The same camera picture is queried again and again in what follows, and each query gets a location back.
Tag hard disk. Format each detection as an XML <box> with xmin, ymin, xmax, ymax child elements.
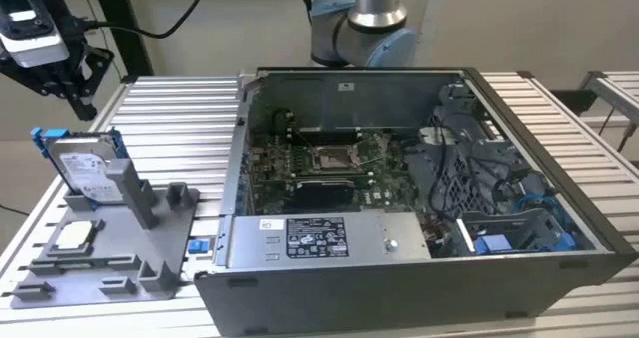
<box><xmin>29</xmin><ymin>127</ymin><xmax>132</xmax><ymax>208</ymax></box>

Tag blue carrier in disk bay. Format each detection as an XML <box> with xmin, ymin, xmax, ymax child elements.
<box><xmin>471</xmin><ymin>235</ymin><xmax>514</xmax><ymax>255</ymax></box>

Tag grey disk bay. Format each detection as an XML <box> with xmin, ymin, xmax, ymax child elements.
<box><xmin>451</xmin><ymin>206</ymin><xmax>598</xmax><ymax>259</ymax></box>

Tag silver CPU chip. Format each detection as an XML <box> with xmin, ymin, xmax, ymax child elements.
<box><xmin>53</xmin><ymin>220</ymin><xmax>96</xmax><ymax>250</ymax></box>

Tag grey parts rack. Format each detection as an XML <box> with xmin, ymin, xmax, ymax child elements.
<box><xmin>9</xmin><ymin>158</ymin><xmax>204</xmax><ymax>310</ymax></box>

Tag black RAM slots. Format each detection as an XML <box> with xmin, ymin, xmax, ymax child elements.
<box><xmin>288</xmin><ymin>126</ymin><xmax>366</xmax><ymax>144</ymax></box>

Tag silver power supply unit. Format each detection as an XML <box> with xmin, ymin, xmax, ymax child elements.
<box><xmin>227</xmin><ymin>212</ymin><xmax>434</xmax><ymax>270</ymax></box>

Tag CPU socket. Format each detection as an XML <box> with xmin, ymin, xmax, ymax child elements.
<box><xmin>312</xmin><ymin>143</ymin><xmax>363</xmax><ymax>174</ymax></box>

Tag black graphics card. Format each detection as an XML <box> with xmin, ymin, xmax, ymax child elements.
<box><xmin>294</xmin><ymin>179</ymin><xmax>356</xmax><ymax>210</ymax></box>

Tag green motherboard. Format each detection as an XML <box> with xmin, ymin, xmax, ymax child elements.
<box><xmin>244</xmin><ymin>128</ymin><xmax>426</xmax><ymax>215</ymax></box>

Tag grey perforated drive cage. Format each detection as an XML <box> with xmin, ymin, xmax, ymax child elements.
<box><xmin>403</xmin><ymin>105</ymin><xmax>555</xmax><ymax>219</ymax></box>

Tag open dark grey PC case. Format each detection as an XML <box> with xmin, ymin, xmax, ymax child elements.
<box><xmin>192</xmin><ymin>67</ymin><xmax>639</xmax><ymax>337</ymax></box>

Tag metal slat side table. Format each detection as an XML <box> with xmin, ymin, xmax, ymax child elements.
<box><xmin>578</xmin><ymin>70</ymin><xmax>639</xmax><ymax>129</ymax></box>

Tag black upright post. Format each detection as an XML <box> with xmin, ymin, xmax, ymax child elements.
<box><xmin>92</xmin><ymin>0</ymin><xmax>155</xmax><ymax>76</ymax></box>

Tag thick black cable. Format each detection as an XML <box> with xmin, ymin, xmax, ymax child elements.
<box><xmin>73</xmin><ymin>0</ymin><xmax>211</xmax><ymax>40</ymax></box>

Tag long black wire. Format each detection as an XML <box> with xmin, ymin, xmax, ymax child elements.
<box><xmin>428</xmin><ymin>113</ymin><xmax>474</xmax><ymax>216</ymax></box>

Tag short black wire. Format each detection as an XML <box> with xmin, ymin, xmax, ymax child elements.
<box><xmin>491</xmin><ymin>169</ymin><xmax>550</xmax><ymax>205</ymax></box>

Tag blue wire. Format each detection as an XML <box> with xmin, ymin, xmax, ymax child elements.
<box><xmin>514</xmin><ymin>191</ymin><xmax>562</xmax><ymax>220</ymax></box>

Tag black bracket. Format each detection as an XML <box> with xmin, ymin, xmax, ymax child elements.
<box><xmin>551</xmin><ymin>89</ymin><xmax>598</xmax><ymax>117</ymax></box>

